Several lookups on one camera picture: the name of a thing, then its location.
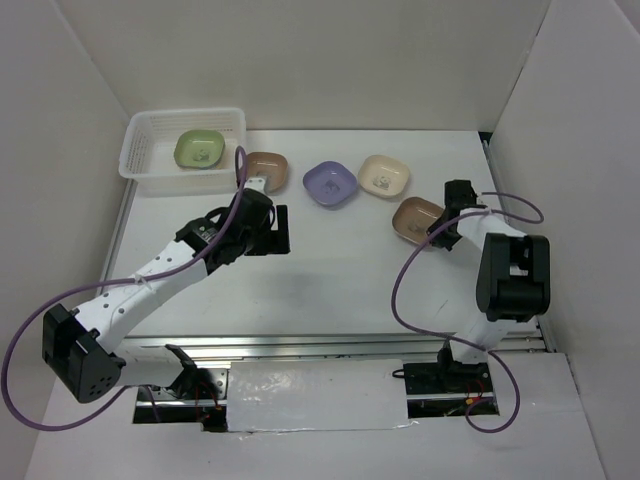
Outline brown plate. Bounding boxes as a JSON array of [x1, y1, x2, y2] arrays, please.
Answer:
[[245, 152, 289, 195], [392, 197, 444, 245]]

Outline cream plate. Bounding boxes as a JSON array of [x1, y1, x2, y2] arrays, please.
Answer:
[[357, 155, 410, 199]]

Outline green plate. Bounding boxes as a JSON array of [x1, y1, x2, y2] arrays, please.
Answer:
[[173, 130, 226, 163]]

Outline purple plate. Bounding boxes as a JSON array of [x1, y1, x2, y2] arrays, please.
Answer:
[[176, 157, 221, 171], [302, 161, 358, 207]]

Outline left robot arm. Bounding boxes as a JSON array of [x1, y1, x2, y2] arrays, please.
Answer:
[[42, 188, 290, 404]]

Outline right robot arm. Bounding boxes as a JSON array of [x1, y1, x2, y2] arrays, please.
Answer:
[[427, 180, 551, 392]]

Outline white plastic bin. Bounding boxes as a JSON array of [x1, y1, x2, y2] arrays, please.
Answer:
[[118, 108, 246, 196]]

